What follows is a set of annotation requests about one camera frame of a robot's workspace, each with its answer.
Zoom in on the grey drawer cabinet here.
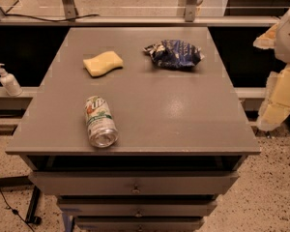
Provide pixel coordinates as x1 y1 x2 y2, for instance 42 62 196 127
5 26 261 232

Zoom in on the metal window frame rail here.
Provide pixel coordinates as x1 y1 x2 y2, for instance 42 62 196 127
0 0 280 26

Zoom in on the bottom grey drawer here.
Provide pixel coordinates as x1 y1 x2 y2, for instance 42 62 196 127
75 217 204 232

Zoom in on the grey drawer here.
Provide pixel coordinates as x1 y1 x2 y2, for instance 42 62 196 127
75 217 204 232
29 171 239 196
57 196 217 218

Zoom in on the middle grey drawer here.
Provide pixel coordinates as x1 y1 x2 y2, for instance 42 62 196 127
57 196 217 218

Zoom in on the black cable on ledge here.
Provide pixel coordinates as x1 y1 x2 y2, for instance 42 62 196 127
4 13 101 22

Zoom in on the yellow sponge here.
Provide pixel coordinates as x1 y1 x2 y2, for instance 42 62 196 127
83 51 124 77

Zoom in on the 7up soda can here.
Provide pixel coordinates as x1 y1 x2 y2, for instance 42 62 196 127
85 96 118 148

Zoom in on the crumpled blue chip bag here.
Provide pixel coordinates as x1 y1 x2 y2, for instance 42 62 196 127
144 40 204 71

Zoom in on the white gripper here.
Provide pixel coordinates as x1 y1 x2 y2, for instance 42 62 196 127
253 9 290 131

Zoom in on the top grey drawer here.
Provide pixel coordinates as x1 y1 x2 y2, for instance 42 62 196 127
29 171 239 196

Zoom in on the white pump bottle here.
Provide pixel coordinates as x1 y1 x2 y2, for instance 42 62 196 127
0 63 22 97

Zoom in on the black floor cable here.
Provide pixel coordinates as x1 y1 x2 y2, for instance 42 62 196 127
0 114 37 232

